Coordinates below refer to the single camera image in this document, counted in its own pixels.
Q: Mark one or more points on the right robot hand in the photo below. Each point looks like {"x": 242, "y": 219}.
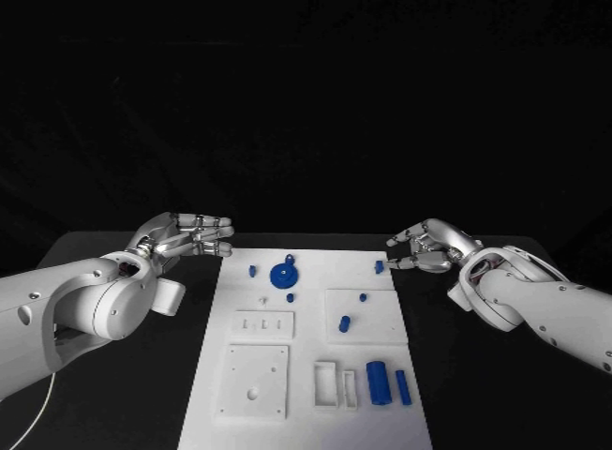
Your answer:
{"x": 436, "y": 242}

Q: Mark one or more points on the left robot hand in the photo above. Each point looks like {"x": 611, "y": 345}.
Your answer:
{"x": 193, "y": 234}

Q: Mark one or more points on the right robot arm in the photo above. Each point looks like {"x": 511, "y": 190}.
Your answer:
{"x": 539, "y": 309}

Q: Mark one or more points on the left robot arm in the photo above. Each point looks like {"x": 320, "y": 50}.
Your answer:
{"x": 26, "y": 309}

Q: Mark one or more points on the white task board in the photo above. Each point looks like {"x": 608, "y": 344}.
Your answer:
{"x": 305, "y": 351}

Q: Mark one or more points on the blue gear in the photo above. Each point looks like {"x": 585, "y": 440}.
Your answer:
{"x": 284, "y": 273}

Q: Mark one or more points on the blue plug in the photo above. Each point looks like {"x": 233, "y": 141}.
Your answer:
{"x": 343, "y": 324}

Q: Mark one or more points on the thick blue cylinder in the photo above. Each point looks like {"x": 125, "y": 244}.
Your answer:
{"x": 377, "y": 383}

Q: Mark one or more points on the thin blue cylinder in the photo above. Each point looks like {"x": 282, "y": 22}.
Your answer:
{"x": 402, "y": 387}

